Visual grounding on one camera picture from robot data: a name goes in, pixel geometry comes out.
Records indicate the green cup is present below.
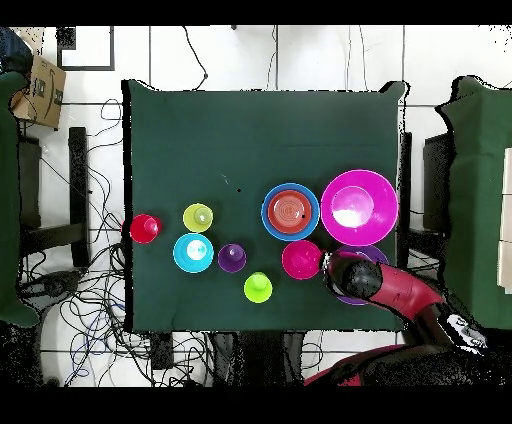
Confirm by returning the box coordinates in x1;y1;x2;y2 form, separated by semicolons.
243;271;274;304

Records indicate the dark green table cloth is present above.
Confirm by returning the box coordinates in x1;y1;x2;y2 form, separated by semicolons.
121;78;409;334

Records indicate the purple cup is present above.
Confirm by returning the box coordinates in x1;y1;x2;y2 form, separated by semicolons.
217;243;248;274

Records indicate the large purple bowl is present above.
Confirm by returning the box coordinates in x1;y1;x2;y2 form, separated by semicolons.
329;244;390;306

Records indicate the small crimson bowl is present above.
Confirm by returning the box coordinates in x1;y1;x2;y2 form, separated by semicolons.
281;239;324;281

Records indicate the black pedestal leg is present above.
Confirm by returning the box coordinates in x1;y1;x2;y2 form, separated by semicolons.
21;269;85;299

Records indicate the green covered side table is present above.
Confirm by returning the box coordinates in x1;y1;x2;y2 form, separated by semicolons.
433;75;512;336
0;70;41;329

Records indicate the yellow cup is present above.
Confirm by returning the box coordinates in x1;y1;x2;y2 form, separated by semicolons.
182;202;214;234

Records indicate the black power strip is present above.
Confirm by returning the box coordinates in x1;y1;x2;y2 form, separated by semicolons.
150;331;174;371

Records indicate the dark blue fabric item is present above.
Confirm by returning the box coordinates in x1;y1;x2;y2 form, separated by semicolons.
0;26;34;75

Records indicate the red cup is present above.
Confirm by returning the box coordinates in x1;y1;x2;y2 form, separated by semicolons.
128;213;164;245

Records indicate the black stand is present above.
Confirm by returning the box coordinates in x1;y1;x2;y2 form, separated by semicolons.
19;126;91;268
421;133;455;235

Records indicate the black floor frame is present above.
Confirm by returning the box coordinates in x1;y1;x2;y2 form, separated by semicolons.
56;26;116;72

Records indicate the cardboard box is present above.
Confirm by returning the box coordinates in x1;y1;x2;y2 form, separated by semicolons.
9;54;67;130

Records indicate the large pink bowl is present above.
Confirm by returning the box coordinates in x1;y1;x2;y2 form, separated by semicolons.
320;169;400;247

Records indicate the large blue bowl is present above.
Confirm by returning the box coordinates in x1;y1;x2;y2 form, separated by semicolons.
260;182;321;242

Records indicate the small light blue bowl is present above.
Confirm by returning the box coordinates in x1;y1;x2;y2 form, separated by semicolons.
172;232;215;274

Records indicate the black floor cable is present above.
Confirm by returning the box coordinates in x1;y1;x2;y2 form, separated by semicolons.
182;26;209;92

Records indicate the small orange bowl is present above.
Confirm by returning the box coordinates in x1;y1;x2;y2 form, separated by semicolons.
266;189;313;236

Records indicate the tangle of cables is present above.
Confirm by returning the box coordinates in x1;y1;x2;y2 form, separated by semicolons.
19;97;209;385

